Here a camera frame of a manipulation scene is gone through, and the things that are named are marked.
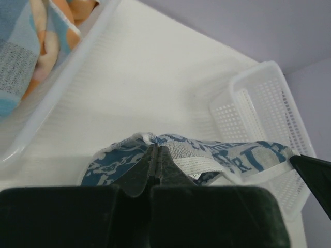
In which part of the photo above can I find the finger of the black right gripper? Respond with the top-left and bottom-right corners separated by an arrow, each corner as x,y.
290,155 -> 331,218

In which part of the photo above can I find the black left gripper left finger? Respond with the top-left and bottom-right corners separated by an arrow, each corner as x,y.
1,145 -> 158,247

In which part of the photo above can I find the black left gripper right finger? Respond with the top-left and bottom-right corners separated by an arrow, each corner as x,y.
151,147 -> 288,247

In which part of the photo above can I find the blue white logo towel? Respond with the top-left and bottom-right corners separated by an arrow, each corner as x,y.
80,133 -> 299,186

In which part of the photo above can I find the blue polka dot towel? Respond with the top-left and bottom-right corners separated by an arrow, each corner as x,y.
1,1 -> 81,117

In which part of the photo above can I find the white basket holding towels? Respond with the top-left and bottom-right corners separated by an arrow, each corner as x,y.
1,1 -> 118,167

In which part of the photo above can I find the empty white plastic basket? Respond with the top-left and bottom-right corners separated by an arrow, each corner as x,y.
209,61 -> 316,221

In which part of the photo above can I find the orange peach patterned towel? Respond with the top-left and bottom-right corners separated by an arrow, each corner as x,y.
68,0 -> 99,25

